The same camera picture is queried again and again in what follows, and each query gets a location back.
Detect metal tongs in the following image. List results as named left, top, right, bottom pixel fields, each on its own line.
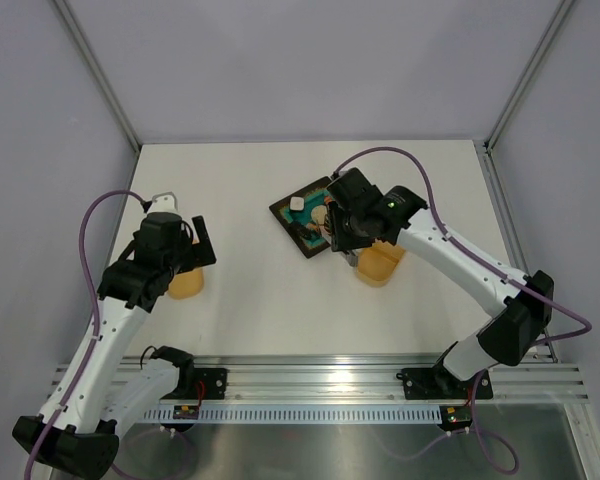
left=343, top=250, right=359, bottom=268

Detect white rice ball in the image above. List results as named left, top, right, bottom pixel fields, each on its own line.
left=311, top=205, right=328, bottom=225

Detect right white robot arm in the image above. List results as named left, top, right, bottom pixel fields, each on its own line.
left=327, top=182, right=554, bottom=399

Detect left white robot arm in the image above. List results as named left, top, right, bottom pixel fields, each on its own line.
left=12, top=212, right=216, bottom=479

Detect orange lunch box lid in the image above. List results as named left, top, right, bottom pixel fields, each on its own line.
left=167, top=268, right=204, bottom=300

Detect orange lunch box base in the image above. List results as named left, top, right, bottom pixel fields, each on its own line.
left=355, top=241, right=406, bottom=288

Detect grilled salmon slice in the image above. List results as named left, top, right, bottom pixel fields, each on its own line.
left=310, top=225, right=331, bottom=236

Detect square teal black plate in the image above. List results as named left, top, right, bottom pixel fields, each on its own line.
left=269, top=176, right=330, bottom=259

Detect black seaweed piece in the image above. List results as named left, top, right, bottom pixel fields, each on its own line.
left=290, top=222, right=314, bottom=240

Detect white tofu cube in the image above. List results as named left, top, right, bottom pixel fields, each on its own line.
left=289, top=196, right=305, bottom=212

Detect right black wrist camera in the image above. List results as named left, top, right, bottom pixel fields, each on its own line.
left=326, top=168, right=383, bottom=210

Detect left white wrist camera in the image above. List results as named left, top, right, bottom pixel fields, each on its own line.
left=148, top=192, right=179, bottom=214

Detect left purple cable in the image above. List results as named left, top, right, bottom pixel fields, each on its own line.
left=23, top=190, right=196, bottom=480

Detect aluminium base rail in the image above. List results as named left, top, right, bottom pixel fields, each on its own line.
left=195, top=353, right=589, bottom=404

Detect right aluminium frame post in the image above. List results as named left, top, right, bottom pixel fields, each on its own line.
left=482, top=0, right=579, bottom=152

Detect aluminium frame post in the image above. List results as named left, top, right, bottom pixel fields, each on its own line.
left=482, top=0, right=579, bottom=152
left=49, top=0, right=142, bottom=152

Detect white slotted cable duct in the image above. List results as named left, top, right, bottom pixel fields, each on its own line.
left=140, top=405, right=442, bottom=425

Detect left aluminium frame post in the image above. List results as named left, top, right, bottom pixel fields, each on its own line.
left=49, top=0, right=142, bottom=152

